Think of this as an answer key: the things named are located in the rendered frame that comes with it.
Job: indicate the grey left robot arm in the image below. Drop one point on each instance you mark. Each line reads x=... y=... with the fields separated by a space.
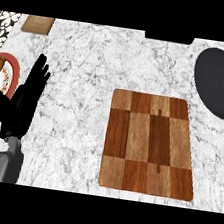
x=2 y=166

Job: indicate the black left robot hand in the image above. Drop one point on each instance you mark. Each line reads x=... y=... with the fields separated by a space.
x=22 y=104

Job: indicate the red rimmed floral plate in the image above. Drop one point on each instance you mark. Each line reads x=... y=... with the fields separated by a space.
x=14 y=76

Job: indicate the checkered wooden cutting board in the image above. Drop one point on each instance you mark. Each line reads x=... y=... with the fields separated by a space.
x=150 y=143

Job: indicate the black appliance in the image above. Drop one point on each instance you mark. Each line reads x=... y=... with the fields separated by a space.
x=169 y=37

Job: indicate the tan wooden box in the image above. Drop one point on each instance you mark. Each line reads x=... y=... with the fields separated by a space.
x=38 y=24

